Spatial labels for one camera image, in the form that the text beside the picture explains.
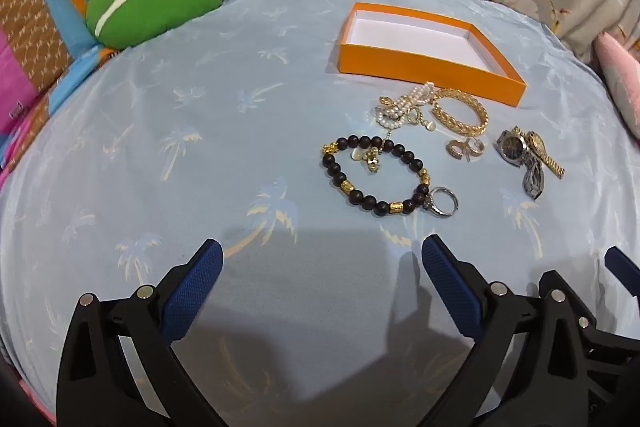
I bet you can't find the silver ring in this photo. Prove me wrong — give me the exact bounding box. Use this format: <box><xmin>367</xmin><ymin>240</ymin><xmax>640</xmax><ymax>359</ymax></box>
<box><xmin>424</xmin><ymin>186</ymin><xmax>460</xmax><ymax>219</ymax></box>

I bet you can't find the pink pillow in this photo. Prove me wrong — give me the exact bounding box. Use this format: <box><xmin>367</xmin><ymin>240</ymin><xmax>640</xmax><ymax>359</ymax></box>
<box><xmin>592</xmin><ymin>32</ymin><xmax>640</xmax><ymax>138</ymax></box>

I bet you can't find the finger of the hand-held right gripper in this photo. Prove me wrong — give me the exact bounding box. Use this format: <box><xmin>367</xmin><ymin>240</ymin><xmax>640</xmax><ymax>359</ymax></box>
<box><xmin>540</xmin><ymin>271</ymin><xmax>640</xmax><ymax>408</ymax></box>
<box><xmin>604</xmin><ymin>246</ymin><xmax>640</xmax><ymax>299</ymax></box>

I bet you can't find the silver wristwatch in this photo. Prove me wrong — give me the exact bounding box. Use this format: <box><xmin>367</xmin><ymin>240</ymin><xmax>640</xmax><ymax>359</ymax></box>
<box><xmin>496</xmin><ymin>127</ymin><xmax>546</xmax><ymax>200</ymax></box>

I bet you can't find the colourful printed blanket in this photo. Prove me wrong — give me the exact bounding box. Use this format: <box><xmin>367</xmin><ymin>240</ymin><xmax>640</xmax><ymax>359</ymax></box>
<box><xmin>0</xmin><ymin>0</ymin><xmax>166</xmax><ymax>188</ymax></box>

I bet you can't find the black bead bracelet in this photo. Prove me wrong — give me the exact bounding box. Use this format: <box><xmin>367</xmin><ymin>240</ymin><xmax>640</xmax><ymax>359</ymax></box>
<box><xmin>320</xmin><ymin>134</ymin><xmax>432</xmax><ymax>218</ymax></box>

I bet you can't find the gold chain bangle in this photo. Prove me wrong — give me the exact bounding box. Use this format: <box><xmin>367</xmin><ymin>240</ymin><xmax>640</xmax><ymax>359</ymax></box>
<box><xmin>430</xmin><ymin>89</ymin><xmax>490</xmax><ymax>138</ymax></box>

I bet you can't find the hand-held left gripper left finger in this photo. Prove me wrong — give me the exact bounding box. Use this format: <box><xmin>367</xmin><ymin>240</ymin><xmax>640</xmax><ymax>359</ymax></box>
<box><xmin>57</xmin><ymin>237</ymin><xmax>226</xmax><ymax>427</ymax></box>

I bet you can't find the blue palm-print sheet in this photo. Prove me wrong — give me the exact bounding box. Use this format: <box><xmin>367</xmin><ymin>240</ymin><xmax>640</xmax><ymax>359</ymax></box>
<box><xmin>0</xmin><ymin>0</ymin><xmax>640</xmax><ymax>427</ymax></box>

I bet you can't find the orange cardboard box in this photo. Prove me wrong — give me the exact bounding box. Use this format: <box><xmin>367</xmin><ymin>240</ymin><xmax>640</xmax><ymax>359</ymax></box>
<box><xmin>336</xmin><ymin>2</ymin><xmax>528</xmax><ymax>108</ymax></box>

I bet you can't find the green plush cushion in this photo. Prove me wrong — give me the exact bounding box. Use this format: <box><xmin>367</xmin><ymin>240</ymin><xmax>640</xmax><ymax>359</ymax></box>
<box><xmin>86</xmin><ymin>0</ymin><xmax>224</xmax><ymax>50</ymax></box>

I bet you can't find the gold wristwatch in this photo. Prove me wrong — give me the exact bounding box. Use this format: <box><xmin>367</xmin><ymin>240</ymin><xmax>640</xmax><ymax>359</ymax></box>
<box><xmin>525</xmin><ymin>131</ymin><xmax>566</xmax><ymax>180</ymax></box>

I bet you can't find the pearl bracelet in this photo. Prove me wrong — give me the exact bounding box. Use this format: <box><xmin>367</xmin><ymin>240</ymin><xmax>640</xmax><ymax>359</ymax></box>
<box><xmin>374</xmin><ymin>82</ymin><xmax>436</xmax><ymax>132</ymax></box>

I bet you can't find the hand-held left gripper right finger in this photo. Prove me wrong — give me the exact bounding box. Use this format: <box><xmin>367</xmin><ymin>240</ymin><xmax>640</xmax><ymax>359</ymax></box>
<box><xmin>422</xmin><ymin>234</ymin><xmax>588</xmax><ymax>427</ymax></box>

